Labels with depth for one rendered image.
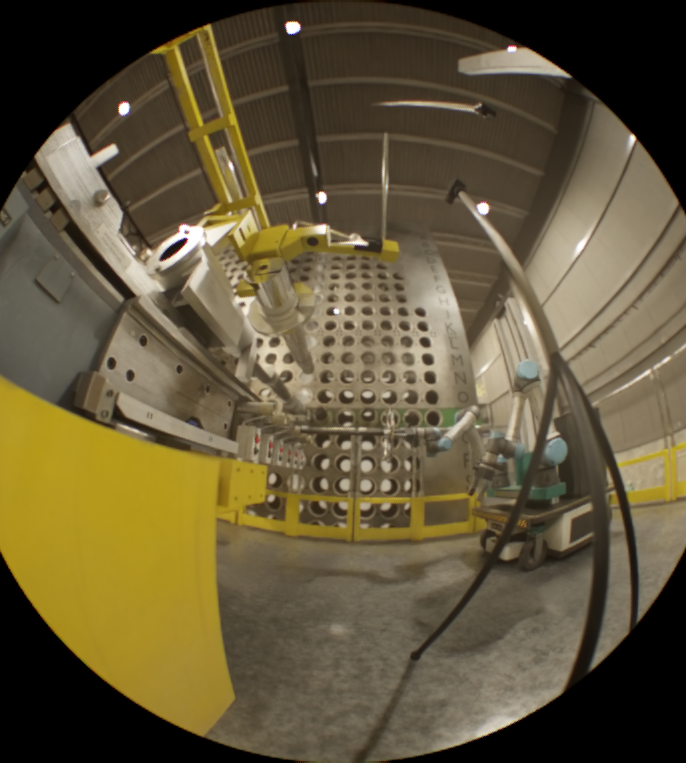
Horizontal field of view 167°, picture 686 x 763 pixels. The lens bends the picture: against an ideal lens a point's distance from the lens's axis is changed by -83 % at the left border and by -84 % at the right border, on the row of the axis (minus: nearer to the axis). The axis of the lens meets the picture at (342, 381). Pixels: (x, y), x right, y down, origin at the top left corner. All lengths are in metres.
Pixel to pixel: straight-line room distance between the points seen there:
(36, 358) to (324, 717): 0.93
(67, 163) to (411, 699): 1.50
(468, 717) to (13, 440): 0.78
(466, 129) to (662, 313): 7.49
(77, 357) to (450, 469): 3.21
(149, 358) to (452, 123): 9.34
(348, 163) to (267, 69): 4.54
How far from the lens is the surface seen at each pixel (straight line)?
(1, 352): 0.64
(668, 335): 7.20
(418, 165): 9.29
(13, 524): 0.25
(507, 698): 0.75
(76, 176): 0.87
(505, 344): 1.98
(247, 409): 1.14
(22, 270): 0.67
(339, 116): 8.88
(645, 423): 7.49
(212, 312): 0.94
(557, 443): 1.22
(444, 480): 3.07
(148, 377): 0.76
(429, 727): 0.68
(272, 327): 1.24
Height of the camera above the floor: 0.58
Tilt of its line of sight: 23 degrees up
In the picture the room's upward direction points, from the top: 3 degrees clockwise
